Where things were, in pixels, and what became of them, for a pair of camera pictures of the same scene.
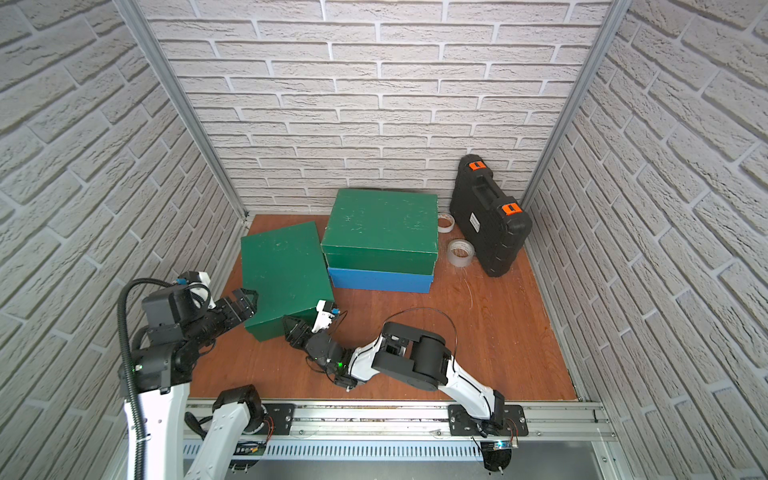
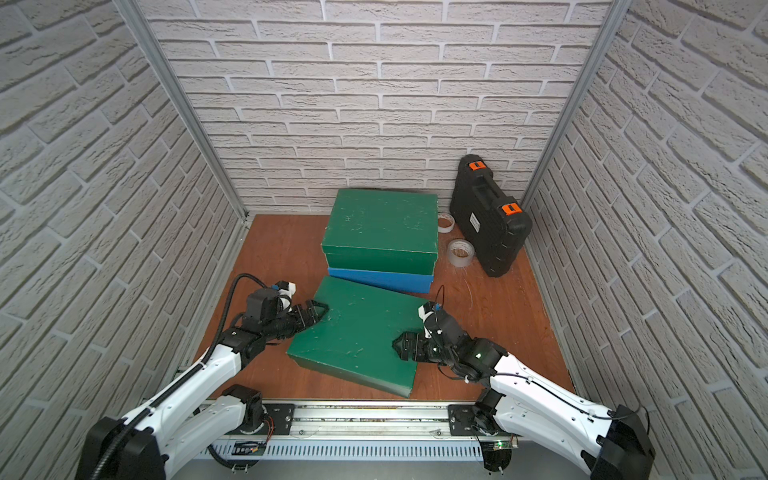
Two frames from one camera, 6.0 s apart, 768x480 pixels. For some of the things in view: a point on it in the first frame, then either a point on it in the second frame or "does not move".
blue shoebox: [381, 280] does not move
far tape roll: [446, 223] does not move
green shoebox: [287, 271] → [354, 338]
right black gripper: [299, 330] → [406, 338]
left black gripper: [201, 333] → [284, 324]
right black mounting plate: [461, 423] does not move
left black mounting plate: [282, 415] does not move
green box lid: [381, 232] does not move
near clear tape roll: [457, 261] does not move
